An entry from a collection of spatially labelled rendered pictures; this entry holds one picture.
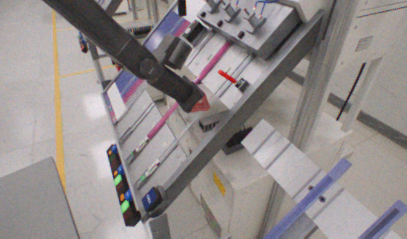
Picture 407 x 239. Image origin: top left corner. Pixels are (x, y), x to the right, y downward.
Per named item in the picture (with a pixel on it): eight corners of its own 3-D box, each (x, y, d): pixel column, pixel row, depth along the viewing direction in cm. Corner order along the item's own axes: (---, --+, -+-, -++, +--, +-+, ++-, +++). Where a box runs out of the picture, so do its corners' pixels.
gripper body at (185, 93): (188, 77, 66) (169, 63, 61) (206, 95, 59) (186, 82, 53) (174, 95, 67) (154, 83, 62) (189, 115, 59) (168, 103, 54)
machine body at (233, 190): (225, 262, 119) (234, 190, 82) (173, 164, 169) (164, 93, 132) (315, 206, 144) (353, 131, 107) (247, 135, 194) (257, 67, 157)
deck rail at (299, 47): (157, 218, 69) (141, 217, 64) (155, 213, 70) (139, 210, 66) (331, 27, 60) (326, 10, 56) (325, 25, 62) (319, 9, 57)
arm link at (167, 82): (139, 79, 55) (150, 85, 51) (153, 54, 56) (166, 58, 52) (160, 91, 60) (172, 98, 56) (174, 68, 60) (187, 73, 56)
